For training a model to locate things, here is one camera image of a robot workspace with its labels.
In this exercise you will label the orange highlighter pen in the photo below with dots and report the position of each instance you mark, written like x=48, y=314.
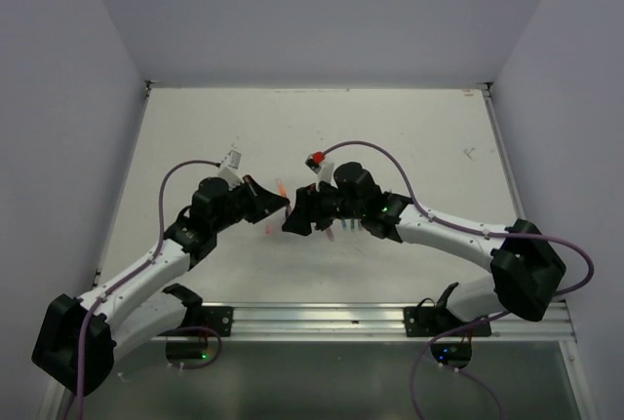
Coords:
x=283, y=193

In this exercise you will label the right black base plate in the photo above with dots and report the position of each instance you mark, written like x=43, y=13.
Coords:
x=427, y=321

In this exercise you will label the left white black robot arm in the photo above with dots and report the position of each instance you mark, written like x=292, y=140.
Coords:
x=82, y=338

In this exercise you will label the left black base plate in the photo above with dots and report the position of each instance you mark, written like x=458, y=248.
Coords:
x=218, y=318

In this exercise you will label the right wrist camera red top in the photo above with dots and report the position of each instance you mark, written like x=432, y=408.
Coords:
x=322, y=166

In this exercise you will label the right side aluminium rail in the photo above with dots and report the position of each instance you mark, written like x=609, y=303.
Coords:
x=500, y=147

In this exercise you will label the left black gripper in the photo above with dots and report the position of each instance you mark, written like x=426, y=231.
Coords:
x=262, y=201

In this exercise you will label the aluminium front rail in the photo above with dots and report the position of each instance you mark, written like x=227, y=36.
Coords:
x=375, y=322

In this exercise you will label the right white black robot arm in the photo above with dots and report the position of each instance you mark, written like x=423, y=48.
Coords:
x=522, y=271

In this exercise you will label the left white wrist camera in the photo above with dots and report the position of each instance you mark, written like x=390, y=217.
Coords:
x=228, y=169

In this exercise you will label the aluminium rail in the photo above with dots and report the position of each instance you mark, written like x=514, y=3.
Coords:
x=375, y=322
x=500, y=147

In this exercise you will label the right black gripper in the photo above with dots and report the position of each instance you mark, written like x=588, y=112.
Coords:
x=307, y=198

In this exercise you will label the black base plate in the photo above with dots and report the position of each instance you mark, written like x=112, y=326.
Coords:
x=427, y=321
x=218, y=318

